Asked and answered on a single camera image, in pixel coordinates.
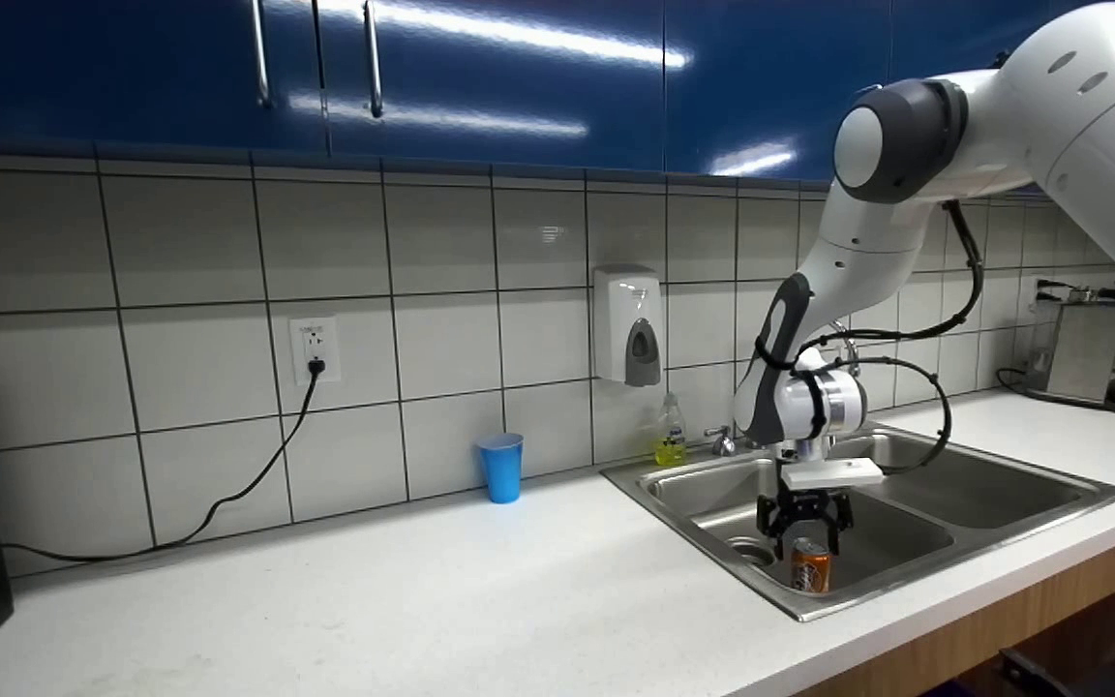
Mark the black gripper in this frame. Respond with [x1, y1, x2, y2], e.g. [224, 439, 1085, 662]
[758, 482, 857, 560]

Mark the orange soda can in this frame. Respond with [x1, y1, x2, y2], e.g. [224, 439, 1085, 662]
[785, 534, 838, 595]

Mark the stainless steel double sink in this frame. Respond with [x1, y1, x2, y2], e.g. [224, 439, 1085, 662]
[599, 422, 1115, 628]

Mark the yellow-green dish soap bottle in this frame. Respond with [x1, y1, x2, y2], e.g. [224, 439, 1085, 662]
[647, 389, 699, 473]

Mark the wooden base cabinet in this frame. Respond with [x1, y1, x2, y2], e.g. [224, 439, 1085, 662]
[795, 520, 1115, 697]

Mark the blue plastic cup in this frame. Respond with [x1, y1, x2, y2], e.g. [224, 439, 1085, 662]
[474, 429, 527, 506]

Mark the black chair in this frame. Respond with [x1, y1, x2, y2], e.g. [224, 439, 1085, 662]
[923, 645, 1115, 697]

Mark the silver metal countertop appliance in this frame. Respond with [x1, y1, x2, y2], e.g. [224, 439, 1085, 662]
[1033, 275, 1115, 418]

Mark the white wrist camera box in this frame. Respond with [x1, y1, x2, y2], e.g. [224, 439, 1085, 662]
[783, 455, 887, 494]

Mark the white wall soap dispenser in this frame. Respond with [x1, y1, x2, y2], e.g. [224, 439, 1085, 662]
[590, 268, 669, 389]

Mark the white wall power outlet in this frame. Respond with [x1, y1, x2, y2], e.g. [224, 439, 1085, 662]
[292, 312, 345, 384]

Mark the black power cord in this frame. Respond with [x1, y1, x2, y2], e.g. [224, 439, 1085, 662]
[0, 356, 330, 569]

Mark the silver cabinet door handle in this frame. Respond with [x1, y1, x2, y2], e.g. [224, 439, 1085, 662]
[247, 0, 279, 107]
[362, 0, 390, 118]

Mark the blue wall cabinet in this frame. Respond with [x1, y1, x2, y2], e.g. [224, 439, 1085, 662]
[0, 0, 1046, 198]

